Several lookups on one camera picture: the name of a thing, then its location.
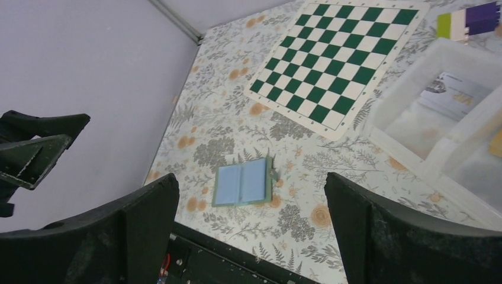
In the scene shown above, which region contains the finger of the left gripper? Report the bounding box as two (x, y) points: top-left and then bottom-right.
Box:
(1, 134), (72, 192)
(1, 110), (91, 147)

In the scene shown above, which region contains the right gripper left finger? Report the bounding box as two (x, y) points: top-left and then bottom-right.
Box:
(1, 173), (179, 283)

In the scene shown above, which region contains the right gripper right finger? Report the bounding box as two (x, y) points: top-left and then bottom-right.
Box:
(324, 172), (501, 283)

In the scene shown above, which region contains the green leather card holder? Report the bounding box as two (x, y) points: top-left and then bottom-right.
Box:
(212, 157), (278, 207)

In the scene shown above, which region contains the orange credit card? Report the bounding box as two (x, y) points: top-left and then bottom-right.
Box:
(488, 130), (502, 157)

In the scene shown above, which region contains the white blue credit card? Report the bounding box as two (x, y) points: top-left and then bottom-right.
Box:
(418, 72), (492, 121)

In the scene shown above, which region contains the clear plastic compartment tray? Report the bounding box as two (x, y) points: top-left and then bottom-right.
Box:
(362, 38), (501, 230)

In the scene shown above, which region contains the green white chessboard mat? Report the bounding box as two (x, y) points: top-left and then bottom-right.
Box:
(245, 1), (430, 141)

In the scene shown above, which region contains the green purple toy block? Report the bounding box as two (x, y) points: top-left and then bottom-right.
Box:
(436, 1), (501, 43)

